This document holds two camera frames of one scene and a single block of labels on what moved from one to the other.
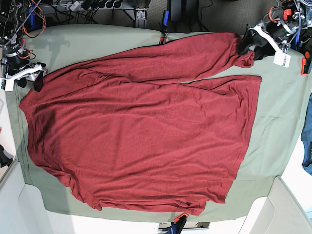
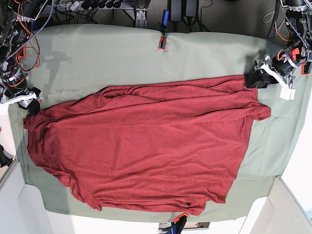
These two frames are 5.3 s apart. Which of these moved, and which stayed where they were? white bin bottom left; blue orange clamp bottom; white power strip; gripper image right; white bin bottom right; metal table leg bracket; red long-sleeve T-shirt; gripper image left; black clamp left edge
Moved: gripper image left; red long-sleeve T-shirt; gripper image right
Stayed: blue orange clamp bottom; black clamp left edge; white bin bottom left; metal table leg bracket; white bin bottom right; white power strip
